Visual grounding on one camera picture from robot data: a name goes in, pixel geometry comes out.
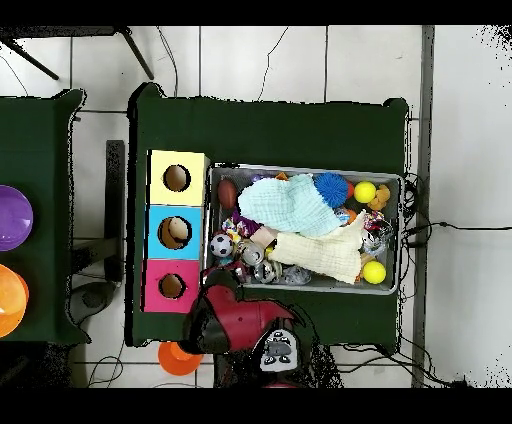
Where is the purple plastic bowl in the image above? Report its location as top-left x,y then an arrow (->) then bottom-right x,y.
0,184 -> 34,252

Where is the black tripod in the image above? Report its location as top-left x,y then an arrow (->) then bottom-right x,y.
0,25 -> 155,81

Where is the cream muslin cloth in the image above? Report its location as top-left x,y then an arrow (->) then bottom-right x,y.
268,209 -> 367,286

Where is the small soccer ball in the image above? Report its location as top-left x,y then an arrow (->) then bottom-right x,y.
209,233 -> 235,258

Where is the crushed silver can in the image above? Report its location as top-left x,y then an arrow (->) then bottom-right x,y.
253,260 -> 283,284

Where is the wooden box with three holes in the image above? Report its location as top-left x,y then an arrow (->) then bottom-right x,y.
141,149 -> 211,313

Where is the brown toy football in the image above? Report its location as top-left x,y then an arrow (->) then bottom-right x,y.
216,178 -> 239,211

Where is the black power cable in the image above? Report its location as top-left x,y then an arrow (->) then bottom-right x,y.
401,220 -> 512,247

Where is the shallow mesh bin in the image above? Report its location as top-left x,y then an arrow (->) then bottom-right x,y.
201,162 -> 404,296

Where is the yellow ball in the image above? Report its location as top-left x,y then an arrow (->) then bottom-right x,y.
353,180 -> 378,204
361,260 -> 388,286

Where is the blue spiky ball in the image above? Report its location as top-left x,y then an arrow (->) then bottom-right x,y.
312,171 -> 350,209

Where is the orange plastic bowl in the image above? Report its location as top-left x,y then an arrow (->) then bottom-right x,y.
0,263 -> 30,339

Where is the black upright panel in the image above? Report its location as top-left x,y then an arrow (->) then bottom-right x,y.
104,139 -> 126,283

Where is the orange floor cone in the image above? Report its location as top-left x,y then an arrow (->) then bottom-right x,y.
157,340 -> 204,376

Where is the dark green side tablecloth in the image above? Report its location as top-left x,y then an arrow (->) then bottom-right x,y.
0,88 -> 91,347

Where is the colourful patterned cloth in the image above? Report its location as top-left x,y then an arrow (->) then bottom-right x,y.
220,217 -> 251,243

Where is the crushed can with printed label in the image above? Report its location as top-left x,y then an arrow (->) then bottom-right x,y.
237,239 -> 265,267

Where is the light blue muslin cloth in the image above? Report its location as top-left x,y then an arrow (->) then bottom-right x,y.
237,173 -> 345,238

